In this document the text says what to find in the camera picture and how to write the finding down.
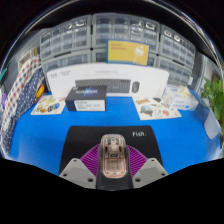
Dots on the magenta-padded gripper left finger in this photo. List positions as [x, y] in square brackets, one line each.
[75, 171]

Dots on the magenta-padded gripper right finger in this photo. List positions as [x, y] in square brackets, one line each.
[151, 171]

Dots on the transparent pink computer mouse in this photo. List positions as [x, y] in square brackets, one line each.
[114, 156]

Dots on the black mouse pad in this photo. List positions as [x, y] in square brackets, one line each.
[83, 138]

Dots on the large cartoon sticker sheet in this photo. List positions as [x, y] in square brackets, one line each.
[156, 108]

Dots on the small black cardboard box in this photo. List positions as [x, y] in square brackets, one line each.
[86, 98]

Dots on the cream disposable glove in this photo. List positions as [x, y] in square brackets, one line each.
[184, 91]

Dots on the polka dot fabric bag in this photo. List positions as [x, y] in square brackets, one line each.
[20, 96]

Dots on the green plant in white pot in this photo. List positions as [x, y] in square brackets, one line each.
[215, 96]

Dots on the white keyboard packaging box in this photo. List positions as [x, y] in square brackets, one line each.
[100, 72]

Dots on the white perforated bin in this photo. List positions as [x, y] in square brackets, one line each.
[29, 59]

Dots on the yellow sign card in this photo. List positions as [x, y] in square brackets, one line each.
[128, 52]

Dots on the dark wall shelf unit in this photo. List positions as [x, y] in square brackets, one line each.
[110, 9]

